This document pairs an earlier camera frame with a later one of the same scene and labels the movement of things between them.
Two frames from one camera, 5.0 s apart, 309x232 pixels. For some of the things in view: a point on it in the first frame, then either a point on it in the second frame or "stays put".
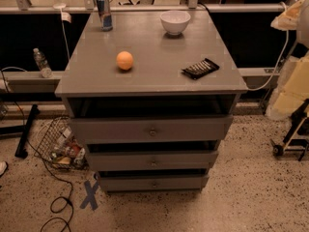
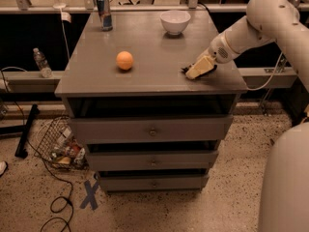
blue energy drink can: x=104 y=13 stays put
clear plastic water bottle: x=42 y=63 stays put
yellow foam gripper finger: x=288 y=19 to x=202 y=67
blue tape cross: x=91 y=195 stays put
